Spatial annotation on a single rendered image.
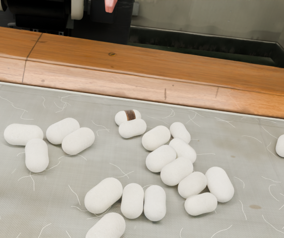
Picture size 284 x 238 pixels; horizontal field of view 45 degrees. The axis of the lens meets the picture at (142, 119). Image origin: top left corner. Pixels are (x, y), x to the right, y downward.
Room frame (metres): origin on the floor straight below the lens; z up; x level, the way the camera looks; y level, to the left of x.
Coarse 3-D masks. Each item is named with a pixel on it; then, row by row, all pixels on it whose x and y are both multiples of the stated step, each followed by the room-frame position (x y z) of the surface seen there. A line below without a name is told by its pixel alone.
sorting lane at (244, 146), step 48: (0, 96) 0.33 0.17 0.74; (48, 96) 0.34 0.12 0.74; (96, 96) 0.36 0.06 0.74; (0, 144) 0.25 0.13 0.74; (48, 144) 0.26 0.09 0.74; (96, 144) 0.27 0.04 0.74; (192, 144) 0.30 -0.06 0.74; (240, 144) 0.32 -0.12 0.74; (0, 192) 0.19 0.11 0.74; (48, 192) 0.20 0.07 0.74; (144, 192) 0.22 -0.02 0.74; (240, 192) 0.24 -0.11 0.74
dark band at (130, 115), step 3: (126, 111) 0.32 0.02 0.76; (129, 111) 0.32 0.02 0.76; (132, 111) 0.32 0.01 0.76; (126, 114) 0.31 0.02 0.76; (129, 114) 0.31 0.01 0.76; (132, 114) 0.32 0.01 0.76; (129, 117) 0.31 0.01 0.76; (132, 117) 0.31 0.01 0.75; (135, 117) 0.32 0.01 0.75; (129, 120) 0.31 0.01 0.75
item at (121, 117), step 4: (120, 112) 0.32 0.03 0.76; (124, 112) 0.32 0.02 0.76; (136, 112) 0.32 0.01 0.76; (116, 116) 0.31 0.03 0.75; (120, 116) 0.31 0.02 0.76; (124, 116) 0.31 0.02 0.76; (136, 116) 0.32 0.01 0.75; (140, 116) 0.32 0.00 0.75; (116, 120) 0.31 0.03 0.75; (120, 120) 0.31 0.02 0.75; (124, 120) 0.31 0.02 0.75; (120, 124) 0.31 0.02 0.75
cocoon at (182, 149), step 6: (174, 138) 0.29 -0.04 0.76; (180, 138) 0.29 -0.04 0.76; (174, 144) 0.28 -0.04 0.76; (180, 144) 0.28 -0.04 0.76; (186, 144) 0.28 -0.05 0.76; (180, 150) 0.27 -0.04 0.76; (186, 150) 0.27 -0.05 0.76; (192, 150) 0.27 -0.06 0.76; (180, 156) 0.27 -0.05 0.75; (186, 156) 0.26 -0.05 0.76; (192, 156) 0.27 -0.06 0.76; (192, 162) 0.26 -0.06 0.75
